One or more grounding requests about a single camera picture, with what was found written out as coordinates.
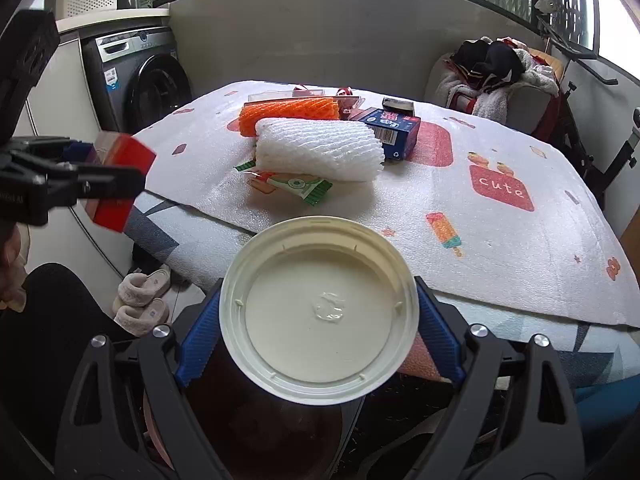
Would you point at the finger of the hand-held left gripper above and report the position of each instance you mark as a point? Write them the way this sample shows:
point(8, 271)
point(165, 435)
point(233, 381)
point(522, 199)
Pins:
point(45, 150)
point(100, 181)

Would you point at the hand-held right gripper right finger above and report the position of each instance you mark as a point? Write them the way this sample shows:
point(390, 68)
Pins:
point(441, 342)

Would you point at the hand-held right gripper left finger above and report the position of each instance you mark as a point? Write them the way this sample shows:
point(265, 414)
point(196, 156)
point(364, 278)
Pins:
point(199, 345)

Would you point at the red cardboard box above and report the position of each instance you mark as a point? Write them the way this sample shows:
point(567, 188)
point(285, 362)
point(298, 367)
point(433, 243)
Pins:
point(125, 152)

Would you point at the white round plastic lid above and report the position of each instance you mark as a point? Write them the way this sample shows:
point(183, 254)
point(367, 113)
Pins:
point(310, 260)

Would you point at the orange foam net sleeve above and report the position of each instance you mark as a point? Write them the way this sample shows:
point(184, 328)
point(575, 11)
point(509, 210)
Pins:
point(285, 110)

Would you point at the person's left hand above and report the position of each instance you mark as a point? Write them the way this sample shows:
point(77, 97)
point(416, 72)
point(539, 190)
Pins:
point(12, 265)

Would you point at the white cabinet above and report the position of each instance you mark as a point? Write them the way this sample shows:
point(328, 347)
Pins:
point(55, 115)

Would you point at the beige fluffy slipper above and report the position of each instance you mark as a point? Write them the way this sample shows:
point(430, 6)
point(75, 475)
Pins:
point(142, 316)
point(145, 282)

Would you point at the grey washing machine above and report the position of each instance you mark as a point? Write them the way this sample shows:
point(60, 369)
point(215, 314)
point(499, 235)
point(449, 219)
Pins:
point(150, 90)

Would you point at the white printed foam mat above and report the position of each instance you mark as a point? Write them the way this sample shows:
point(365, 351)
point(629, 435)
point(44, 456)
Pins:
point(500, 250)

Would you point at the person's black trouser leg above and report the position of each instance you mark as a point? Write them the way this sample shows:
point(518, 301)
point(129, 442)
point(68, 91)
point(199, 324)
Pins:
point(45, 320)

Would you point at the green snack wrapper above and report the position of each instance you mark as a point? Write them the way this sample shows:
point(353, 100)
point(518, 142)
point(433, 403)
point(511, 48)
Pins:
point(295, 185)

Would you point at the blue carton box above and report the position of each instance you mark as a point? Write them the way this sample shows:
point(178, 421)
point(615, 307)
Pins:
point(395, 132)

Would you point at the white foam net sleeve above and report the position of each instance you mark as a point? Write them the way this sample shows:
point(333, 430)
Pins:
point(315, 150)

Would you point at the black exercise bike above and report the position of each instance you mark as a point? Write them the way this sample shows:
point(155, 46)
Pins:
point(595, 160)

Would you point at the small dark packet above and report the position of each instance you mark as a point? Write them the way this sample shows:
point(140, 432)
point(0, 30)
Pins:
point(397, 105)

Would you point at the pile of clothes on chair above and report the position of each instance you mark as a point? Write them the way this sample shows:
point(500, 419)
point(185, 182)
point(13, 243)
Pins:
point(522, 105)

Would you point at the clear plastic tray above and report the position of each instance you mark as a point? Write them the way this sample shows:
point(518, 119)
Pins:
point(350, 102)

